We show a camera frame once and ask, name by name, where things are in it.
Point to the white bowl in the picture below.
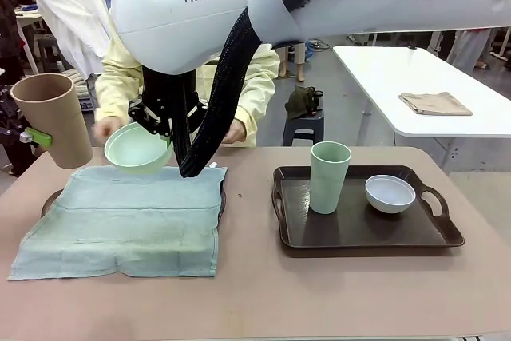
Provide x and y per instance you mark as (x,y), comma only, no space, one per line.
(389,195)

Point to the white background table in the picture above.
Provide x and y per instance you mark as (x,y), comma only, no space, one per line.
(419,77)

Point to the light green tall cup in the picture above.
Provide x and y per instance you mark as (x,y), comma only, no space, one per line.
(329,181)

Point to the teal cloth mat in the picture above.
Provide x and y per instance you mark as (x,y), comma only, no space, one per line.
(120,229)

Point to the dark plastic stool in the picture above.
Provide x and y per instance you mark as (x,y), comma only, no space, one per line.
(303,127)

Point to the dark green bag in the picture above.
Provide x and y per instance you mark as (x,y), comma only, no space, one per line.
(301,99)

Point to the light green bowl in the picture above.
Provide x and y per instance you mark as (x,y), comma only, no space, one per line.
(135,153)

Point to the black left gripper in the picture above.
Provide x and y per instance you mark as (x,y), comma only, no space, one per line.
(10,113)

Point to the tan tall cup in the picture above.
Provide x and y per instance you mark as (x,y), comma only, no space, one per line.
(56,125)

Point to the person's left hand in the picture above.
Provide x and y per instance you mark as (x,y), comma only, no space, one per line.
(235,131)

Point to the person's right hand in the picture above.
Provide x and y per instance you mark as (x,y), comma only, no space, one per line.
(107,127)

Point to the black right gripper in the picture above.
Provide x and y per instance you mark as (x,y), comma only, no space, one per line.
(157,101)

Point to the bystander in white coat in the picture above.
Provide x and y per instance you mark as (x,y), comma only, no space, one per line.
(68,5)

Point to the person in yellow coat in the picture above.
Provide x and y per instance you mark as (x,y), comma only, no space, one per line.
(116,89)

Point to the beige cloth mat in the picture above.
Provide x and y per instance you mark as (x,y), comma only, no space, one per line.
(435,103)

